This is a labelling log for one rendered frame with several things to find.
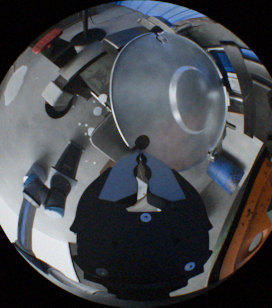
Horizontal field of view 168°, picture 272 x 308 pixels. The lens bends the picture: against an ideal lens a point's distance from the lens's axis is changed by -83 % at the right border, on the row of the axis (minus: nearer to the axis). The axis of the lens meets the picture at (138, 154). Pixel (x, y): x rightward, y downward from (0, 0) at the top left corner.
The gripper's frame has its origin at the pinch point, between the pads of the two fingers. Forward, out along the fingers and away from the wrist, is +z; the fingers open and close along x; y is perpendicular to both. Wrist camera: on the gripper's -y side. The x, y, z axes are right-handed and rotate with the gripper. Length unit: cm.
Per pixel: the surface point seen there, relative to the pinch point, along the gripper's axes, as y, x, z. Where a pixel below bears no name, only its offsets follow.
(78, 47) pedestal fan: -73, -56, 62
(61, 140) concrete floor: 20, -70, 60
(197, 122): -4.5, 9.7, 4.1
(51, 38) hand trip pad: -25.0, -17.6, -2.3
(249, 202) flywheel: 13.5, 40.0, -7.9
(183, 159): 3.0, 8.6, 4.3
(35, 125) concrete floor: -1, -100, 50
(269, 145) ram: -6.6, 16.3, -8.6
